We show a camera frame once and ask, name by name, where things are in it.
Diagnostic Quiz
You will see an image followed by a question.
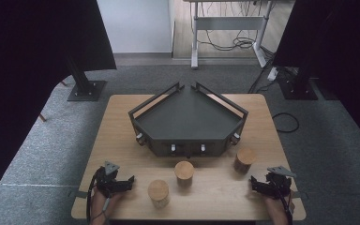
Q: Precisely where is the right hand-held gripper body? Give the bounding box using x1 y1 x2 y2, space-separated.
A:
265 165 297 200

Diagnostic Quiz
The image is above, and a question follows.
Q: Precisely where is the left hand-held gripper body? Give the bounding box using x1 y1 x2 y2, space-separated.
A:
94 160 120 199

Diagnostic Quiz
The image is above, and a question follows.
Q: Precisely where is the glass jar with pale nuts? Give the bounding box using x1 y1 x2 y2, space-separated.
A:
147 179 171 210

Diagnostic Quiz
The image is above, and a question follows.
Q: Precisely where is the glass jar with brown dates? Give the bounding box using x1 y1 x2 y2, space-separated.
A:
173 160 196 188

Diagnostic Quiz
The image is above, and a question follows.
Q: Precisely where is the dark metal corner shelf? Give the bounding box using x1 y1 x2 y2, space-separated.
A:
127 82 249 158

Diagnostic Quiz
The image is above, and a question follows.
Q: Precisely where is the person's right hand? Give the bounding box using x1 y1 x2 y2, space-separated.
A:
263 196 292 214

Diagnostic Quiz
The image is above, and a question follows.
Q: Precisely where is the person's left hand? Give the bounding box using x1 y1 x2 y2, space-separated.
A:
92 188 123 211

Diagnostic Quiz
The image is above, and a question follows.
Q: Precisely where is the grey tape tab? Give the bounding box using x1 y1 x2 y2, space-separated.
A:
292 190 308 201
68 189 89 200

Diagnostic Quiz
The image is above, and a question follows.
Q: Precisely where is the black stand base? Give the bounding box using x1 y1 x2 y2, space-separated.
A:
66 59 108 102

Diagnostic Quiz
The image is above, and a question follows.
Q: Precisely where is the black metal stand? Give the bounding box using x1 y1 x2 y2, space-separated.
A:
277 66 319 101

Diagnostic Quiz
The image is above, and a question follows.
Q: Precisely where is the white power strip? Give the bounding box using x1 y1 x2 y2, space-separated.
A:
266 66 279 83

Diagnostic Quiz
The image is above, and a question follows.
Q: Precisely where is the black curtain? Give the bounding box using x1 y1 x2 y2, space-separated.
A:
0 0 117 210
273 0 360 154

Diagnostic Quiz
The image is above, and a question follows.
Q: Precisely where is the left hand-held gripper cable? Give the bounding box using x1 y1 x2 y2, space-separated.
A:
86 170 107 225

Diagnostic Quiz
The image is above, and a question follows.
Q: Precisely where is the hand-held gripper cable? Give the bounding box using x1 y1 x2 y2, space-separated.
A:
86 170 107 225
276 187 295 225

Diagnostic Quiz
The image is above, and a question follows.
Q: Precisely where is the right hand-held gripper cable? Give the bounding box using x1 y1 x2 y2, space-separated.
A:
276 187 295 225

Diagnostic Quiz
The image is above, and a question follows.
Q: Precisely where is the looped black floor cable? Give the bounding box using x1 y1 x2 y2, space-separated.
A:
271 112 300 133

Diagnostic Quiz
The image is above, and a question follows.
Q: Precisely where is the black power strip cable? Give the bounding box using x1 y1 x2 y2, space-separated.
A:
247 46 282 94

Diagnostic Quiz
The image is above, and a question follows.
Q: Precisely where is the bundle of black cables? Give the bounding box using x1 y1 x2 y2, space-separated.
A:
196 0 275 53

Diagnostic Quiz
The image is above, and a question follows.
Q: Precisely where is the white desk frame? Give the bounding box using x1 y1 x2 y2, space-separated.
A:
182 0 278 69

